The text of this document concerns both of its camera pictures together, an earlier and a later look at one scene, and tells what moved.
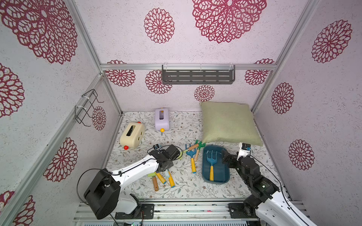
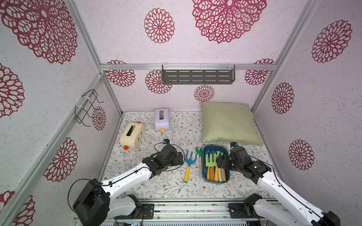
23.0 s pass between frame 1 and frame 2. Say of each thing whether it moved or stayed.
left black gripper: stayed
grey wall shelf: stayed
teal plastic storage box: stayed
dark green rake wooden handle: moved
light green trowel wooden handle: moved
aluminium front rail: stayed
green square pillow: stayed
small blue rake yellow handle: moved
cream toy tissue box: stayed
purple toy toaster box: stayed
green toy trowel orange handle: moved
